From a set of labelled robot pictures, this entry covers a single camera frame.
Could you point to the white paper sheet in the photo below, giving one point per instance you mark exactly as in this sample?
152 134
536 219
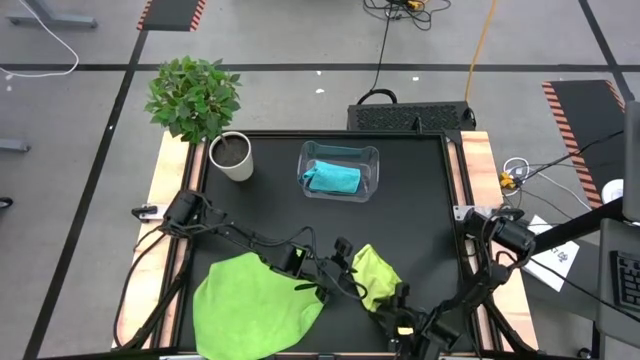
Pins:
555 262

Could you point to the black furniture caster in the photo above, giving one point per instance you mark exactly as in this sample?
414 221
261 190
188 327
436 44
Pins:
5 202

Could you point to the green microfiber towel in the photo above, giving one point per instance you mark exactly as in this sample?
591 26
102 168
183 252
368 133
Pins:
250 310

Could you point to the grey metal furniture foot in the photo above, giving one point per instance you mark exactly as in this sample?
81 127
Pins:
15 145

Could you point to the grey monitor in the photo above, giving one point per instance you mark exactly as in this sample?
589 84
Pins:
632 160

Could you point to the blue microfiber towel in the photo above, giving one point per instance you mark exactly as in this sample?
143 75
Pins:
332 177

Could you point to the white plant pot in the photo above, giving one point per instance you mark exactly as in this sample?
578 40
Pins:
235 170

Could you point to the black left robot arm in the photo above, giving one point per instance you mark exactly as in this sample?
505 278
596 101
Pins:
240 235

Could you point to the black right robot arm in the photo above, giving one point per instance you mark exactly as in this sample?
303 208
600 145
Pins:
495 260

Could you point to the green leafy plant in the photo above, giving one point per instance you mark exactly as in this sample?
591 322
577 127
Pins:
192 97

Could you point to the black computer case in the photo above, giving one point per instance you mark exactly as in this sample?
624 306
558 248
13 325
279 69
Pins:
410 117

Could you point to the black hazard-striped floor mat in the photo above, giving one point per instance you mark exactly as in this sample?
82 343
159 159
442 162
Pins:
170 12
585 125

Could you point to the grey desk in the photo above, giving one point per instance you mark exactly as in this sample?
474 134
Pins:
602 280

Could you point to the yellow-green microfiber towel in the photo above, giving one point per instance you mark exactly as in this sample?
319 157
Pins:
375 275

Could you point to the grey metal mount plate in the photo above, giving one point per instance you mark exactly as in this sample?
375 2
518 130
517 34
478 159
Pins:
462 212
145 212

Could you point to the clear plastic bin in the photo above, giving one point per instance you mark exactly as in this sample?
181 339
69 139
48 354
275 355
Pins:
370 170

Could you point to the black desk bar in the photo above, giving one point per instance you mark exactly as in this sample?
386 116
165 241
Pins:
575 225

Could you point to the white round cup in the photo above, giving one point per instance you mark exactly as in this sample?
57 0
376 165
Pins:
614 191

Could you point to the yellow gripper clip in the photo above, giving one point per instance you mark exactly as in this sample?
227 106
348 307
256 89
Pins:
405 331

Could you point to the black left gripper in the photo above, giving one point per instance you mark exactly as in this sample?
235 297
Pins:
327 275

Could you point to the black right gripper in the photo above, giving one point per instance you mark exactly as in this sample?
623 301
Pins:
400 330

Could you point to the grey metal furniture leg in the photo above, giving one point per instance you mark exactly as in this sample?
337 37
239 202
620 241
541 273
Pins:
50 20

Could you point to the black keyboard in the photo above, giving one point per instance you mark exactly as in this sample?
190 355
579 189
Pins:
627 280

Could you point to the wooden table side board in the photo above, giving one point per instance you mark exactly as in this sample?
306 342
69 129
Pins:
480 160
165 160

